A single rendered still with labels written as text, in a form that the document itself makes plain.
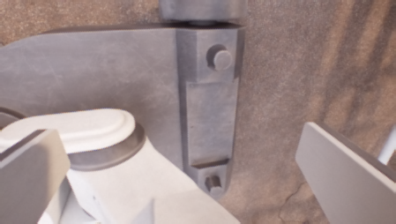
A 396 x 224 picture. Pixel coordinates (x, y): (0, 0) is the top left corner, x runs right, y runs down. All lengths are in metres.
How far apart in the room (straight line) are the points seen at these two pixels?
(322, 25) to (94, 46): 0.69
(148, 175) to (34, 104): 0.31
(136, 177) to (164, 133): 0.23
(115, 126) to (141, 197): 0.12
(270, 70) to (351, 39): 0.32
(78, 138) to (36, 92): 0.19
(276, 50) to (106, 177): 0.62
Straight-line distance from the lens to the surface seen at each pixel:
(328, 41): 0.87
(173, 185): 0.30
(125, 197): 0.30
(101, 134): 0.35
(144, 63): 0.45
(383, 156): 1.03
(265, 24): 0.71
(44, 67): 0.49
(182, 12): 0.44
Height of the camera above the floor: 0.61
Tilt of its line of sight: 59 degrees down
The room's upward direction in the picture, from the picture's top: 153 degrees clockwise
